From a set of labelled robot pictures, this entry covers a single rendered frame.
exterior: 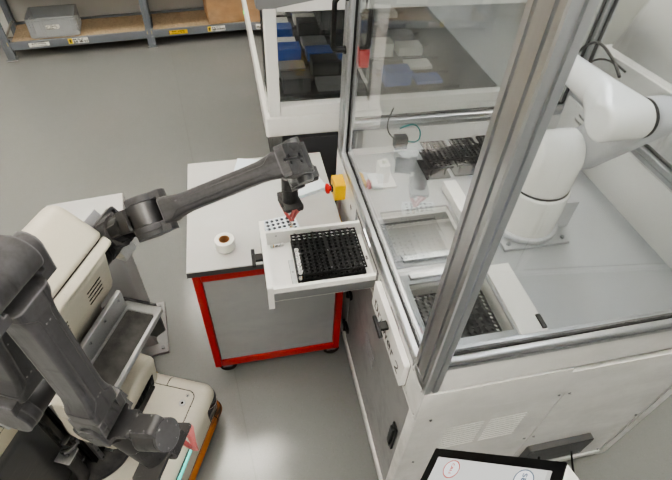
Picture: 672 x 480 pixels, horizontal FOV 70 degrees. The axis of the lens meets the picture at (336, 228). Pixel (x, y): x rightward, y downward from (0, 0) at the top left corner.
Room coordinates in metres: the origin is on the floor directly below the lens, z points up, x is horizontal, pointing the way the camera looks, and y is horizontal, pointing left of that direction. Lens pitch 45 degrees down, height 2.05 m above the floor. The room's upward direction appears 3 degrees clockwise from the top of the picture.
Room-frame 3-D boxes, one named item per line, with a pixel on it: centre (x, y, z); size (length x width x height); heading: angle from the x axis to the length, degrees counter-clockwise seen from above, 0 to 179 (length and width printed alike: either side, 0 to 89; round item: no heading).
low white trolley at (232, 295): (1.40, 0.30, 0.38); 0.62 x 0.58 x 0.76; 14
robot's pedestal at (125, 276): (1.24, 0.94, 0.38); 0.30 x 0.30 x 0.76; 21
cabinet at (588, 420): (1.15, -0.57, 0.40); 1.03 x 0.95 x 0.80; 14
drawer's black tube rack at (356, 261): (1.05, 0.02, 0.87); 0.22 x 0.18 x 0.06; 104
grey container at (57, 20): (4.24, 2.63, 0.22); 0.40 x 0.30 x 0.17; 111
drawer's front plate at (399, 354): (0.77, -0.17, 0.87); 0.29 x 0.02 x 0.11; 14
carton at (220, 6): (4.79, 1.20, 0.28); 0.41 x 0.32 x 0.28; 111
